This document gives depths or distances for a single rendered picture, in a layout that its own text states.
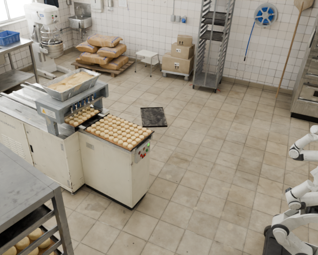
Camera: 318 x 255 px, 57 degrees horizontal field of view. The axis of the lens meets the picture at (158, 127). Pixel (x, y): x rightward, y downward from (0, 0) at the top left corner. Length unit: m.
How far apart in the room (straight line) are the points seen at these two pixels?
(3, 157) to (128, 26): 5.98
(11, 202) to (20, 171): 0.15
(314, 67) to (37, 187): 4.65
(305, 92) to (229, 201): 2.51
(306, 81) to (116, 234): 3.77
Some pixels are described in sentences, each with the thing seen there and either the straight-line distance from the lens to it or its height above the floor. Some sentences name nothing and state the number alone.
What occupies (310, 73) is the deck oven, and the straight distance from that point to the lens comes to 5.22.
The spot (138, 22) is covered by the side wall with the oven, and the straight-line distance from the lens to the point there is 6.88.
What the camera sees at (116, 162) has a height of 0.65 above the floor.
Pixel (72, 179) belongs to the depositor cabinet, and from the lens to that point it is 3.40.
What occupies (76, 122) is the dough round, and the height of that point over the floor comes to 0.92.
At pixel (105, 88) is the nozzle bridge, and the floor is 1.14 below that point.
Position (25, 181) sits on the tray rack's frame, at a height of 1.82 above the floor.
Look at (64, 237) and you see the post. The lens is 1.29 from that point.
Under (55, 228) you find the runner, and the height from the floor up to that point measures 1.60.
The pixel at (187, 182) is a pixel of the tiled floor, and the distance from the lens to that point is 3.73.
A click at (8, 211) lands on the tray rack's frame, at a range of 1.07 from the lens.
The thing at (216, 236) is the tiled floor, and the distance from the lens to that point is 3.26.
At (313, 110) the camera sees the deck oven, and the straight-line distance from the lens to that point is 5.51.
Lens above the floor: 2.57
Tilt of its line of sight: 33 degrees down
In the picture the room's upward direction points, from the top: 3 degrees clockwise
